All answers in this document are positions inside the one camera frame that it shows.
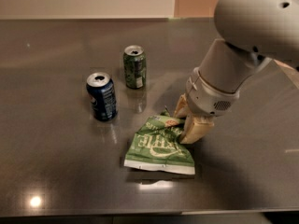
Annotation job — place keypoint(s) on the blue soda can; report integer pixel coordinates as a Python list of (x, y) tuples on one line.
[(100, 87)]

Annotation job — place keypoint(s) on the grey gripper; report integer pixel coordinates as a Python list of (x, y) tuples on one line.
[(207, 99)]

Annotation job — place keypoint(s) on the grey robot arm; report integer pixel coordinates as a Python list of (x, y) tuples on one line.
[(253, 33)]

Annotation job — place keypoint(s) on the green soda can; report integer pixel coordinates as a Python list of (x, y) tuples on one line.
[(135, 67)]

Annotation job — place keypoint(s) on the green jalapeno chip bag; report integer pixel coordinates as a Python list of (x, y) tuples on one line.
[(155, 147)]

